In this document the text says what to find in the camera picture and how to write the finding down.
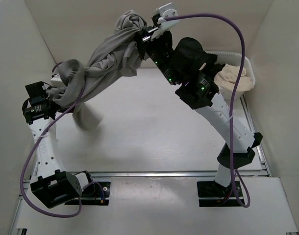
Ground aluminium frame rail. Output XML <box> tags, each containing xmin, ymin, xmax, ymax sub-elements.
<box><xmin>89</xmin><ymin>169</ymin><xmax>269</xmax><ymax>178</ymax></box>

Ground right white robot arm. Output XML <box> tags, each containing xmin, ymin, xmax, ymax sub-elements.
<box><xmin>135</xmin><ymin>26</ymin><xmax>263</xmax><ymax>197</ymax></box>

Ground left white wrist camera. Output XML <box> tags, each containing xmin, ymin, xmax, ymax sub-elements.
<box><xmin>50</xmin><ymin>72</ymin><xmax>64</xmax><ymax>88</ymax></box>

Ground white laundry basket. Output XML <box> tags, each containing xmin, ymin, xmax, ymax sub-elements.
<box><xmin>208</xmin><ymin>50</ymin><xmax>257</xmax><ymax>101</ymax></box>

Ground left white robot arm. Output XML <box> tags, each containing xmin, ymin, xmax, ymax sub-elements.
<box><xmin>22</xmin><ymin>81</ymin><xmax>96</xmax><ymax>209</ymax></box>

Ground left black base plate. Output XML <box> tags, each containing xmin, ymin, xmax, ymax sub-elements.
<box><xmin>65</xmin><ymin>180</ymin><xmax>111</xmax><ymax>206</ymax></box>

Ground cream garment in basket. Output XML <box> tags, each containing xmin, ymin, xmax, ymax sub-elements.
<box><xmin>214</xmin><ymin>64</ymin><xmax>254</xmax><ymax>92</ymax></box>

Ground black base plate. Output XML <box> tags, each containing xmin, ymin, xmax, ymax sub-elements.
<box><xmin>197</xmin><ymin>181</ymin><xmax>241</xmax><ymax>208</ymax></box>
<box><xmin>65</xmin><ymin>180</ymin><xmax>111</xmax><ymax>206</ymax></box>

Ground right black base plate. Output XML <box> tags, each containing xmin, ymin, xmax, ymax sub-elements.
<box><xmin>197</xmin><ymin>181</ymin><xmax>241</xmax><ymax>208</ymax></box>

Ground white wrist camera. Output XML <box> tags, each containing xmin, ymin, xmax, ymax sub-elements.
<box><xmin>50</xmin><ymin>72</ymin><xmax>64</xmax><ymax>88</ymax></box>
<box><xmin>152</xmin><ymin>2</ymin><xmax>179</xmax><ymax>31</ymax></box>

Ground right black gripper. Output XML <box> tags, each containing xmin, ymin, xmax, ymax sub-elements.
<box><xmin>133</xmin><ymin>26</ymin><xmax>180</xmax><ymax>86</ymax></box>

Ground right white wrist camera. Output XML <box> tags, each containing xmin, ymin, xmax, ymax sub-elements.
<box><xmin>152</xmin><ymin>2</ymin><xmax>179</xmax><ymax>31</ymax></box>

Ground grey trousers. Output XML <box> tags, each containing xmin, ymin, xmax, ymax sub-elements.
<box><xmin>48</xmin><ymin>10</ymin><xmax>147</xmax><ymax>131</ymax></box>

